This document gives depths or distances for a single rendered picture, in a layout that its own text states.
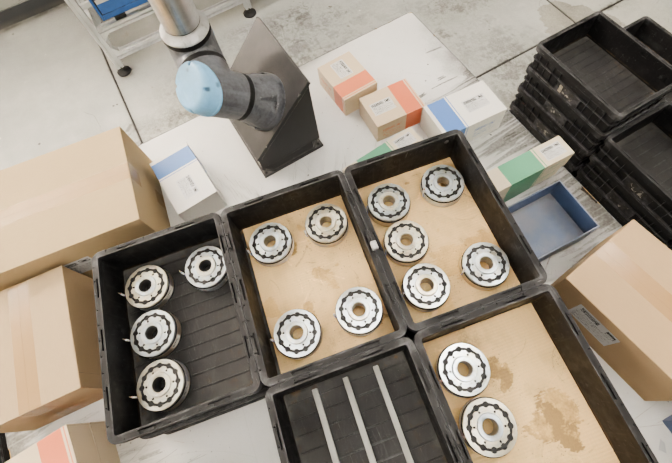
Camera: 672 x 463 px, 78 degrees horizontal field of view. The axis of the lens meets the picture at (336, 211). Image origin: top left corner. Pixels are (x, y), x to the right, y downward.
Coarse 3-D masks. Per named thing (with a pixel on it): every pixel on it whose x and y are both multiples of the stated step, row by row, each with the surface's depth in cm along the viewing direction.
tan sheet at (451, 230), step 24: (360, 192) 105; (408, 192) 103; (408, 216) 101; (432, 216) 100; (456, 216) 100; (480, 216) 99; (408, 240) 98; (432, 240) 98; (456, 240) 97; (480, 240) 97; (456, 264) 95; (480, 264) 94; (456, 288) 92; (504, 288) 92; (432, 312) 91
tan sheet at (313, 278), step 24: (288, 216) 103; (288, 264) 98; (312, 264) 98; (336, 264) 97; (360, 264) 97; (264, 288) 96; (288, 288) 96; (312, 288) 95; (336, 288) 95; (312, 312) 93; (360, 312) 92; (384, 312) 92; (336, 336) 90; (360, 336) 90; (288, 360) 89; (312, 360) 89
